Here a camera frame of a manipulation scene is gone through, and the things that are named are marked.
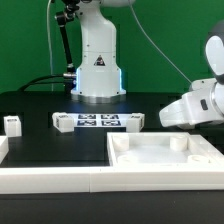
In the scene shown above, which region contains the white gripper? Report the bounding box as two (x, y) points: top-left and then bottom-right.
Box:
(159, 89), (224, 129)

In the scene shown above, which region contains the white square table top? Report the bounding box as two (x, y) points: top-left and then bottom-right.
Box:
(107, 132), (224, 167)

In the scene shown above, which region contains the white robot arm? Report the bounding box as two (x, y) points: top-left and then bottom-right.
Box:
(71, 0), (224, 129)

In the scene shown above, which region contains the marker sheet with tags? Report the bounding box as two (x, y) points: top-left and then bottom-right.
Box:
(70, 113), (130, 127)

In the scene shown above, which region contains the white U-shaped fence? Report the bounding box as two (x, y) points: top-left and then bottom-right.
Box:
(0, 134), (224, 195)

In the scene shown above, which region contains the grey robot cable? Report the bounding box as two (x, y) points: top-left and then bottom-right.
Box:
(127, 0), (193, 85)

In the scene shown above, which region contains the black cable bundle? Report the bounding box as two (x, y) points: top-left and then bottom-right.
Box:
(18, 73), (74, 92)

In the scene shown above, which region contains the white thin cable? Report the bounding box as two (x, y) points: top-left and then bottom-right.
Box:
(46, 0), (55, 92)

